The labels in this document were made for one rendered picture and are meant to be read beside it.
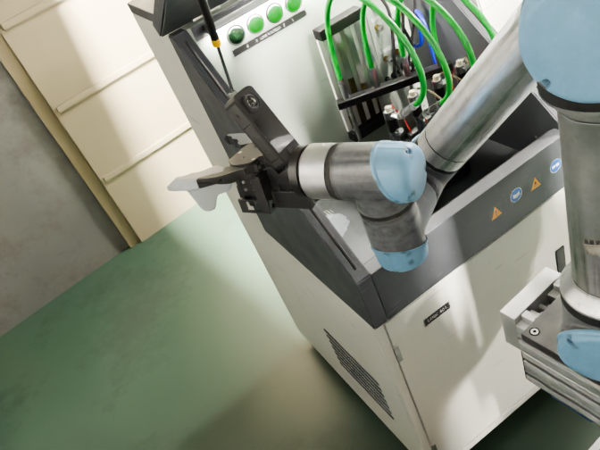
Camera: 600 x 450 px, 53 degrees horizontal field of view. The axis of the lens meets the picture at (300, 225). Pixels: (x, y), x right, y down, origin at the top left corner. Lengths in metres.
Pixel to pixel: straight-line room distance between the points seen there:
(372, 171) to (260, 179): 0.18
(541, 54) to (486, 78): 0.22
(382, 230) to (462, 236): 0.72
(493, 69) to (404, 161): 0.15
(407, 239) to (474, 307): 0.87
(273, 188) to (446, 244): 0.70
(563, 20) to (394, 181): 0.28
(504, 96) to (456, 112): 0.07
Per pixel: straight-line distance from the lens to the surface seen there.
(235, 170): 0.82
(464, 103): 0.79
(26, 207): 3.47
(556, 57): 0.54
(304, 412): 2.37
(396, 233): 0.78
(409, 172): 0.72
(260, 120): 0.81
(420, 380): 1.67
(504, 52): 0.74
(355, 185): 0.74
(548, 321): 1.07
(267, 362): 2.58
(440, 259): 1.47
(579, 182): 0.65
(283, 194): 0.84
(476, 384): 1.86
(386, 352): 1.51
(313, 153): 0.78
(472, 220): 1.49
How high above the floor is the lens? 1.86
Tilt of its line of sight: 36 degrees down
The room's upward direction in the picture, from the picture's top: 24 degrees counter-clockwise
